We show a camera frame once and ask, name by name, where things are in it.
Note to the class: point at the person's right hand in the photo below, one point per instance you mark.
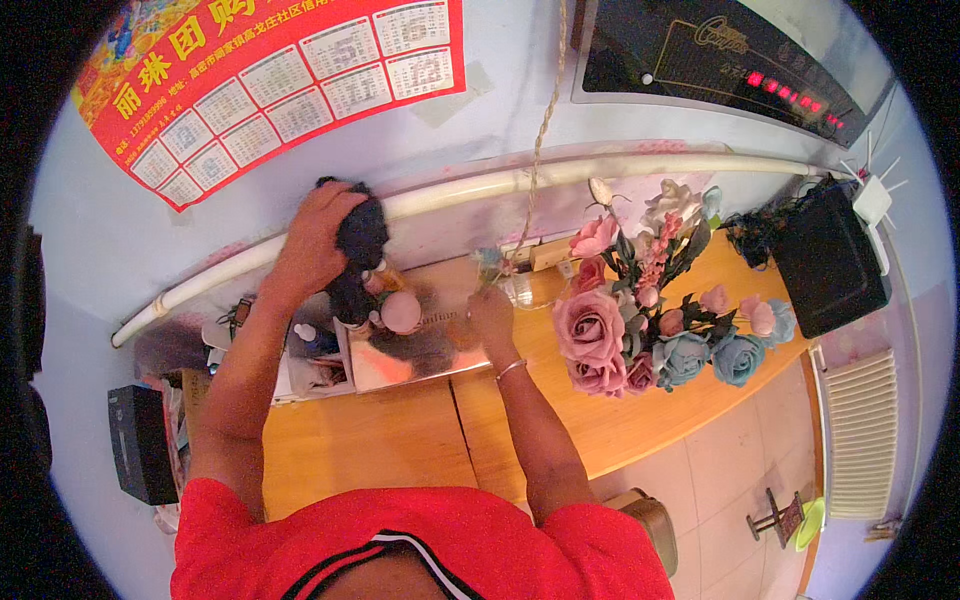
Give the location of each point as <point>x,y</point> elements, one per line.
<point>491,326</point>

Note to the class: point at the person's left hand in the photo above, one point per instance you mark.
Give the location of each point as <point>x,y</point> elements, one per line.
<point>311,244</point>

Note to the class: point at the person's left fingers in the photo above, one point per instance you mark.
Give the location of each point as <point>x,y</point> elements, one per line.
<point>334,199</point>

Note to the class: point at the person's right fingers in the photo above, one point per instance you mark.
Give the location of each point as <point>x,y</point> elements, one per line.
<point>486,301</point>

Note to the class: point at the small artificial flower sprig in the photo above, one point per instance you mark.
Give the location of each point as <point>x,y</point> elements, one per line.
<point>489,264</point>

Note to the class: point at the dark cleaning cloth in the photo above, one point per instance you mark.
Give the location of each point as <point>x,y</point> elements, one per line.
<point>364,229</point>

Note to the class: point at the glass vase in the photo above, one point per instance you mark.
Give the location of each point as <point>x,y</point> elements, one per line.
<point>536,291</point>

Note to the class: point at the silver reflective board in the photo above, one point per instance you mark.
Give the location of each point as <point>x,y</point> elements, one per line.
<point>420,352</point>

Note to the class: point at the pink round puff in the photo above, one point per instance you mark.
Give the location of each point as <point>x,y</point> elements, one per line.
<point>401,312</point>

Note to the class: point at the amber bottle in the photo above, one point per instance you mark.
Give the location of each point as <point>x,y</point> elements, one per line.
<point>384,279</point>

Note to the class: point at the white pipe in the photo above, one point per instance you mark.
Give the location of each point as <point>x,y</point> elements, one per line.
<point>465,189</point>

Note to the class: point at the artificial rose bouquet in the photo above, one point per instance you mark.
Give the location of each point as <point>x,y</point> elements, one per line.
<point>600,330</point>

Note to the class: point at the small white bottle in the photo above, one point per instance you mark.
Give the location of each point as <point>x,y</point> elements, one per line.
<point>305,331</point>

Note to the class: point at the white box of toiletries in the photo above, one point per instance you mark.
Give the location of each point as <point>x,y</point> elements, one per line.
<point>315,371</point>

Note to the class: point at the heap of clutter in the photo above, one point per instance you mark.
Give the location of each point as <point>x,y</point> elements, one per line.
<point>172,352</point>

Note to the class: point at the person's body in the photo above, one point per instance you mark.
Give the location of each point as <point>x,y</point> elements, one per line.
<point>420,540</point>

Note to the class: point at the brown stool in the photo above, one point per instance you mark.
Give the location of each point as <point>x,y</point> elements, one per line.
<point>652,525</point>

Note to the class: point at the black box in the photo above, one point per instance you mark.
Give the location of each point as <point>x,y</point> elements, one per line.
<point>141,442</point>

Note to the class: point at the small wooden stool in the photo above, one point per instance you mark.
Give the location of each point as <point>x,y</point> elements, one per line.
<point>776,517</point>

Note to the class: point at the green basin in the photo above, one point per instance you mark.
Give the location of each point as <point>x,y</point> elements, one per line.
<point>811,523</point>

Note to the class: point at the white radiator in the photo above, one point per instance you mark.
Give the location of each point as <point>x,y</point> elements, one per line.
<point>861,435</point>

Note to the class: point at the white router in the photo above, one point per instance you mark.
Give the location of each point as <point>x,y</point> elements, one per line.
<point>871,201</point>

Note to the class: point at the red wall calendar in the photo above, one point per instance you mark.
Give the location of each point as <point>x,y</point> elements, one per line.
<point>247,90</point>

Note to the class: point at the black wall panel red display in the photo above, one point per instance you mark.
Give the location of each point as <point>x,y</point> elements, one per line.
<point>705,56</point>

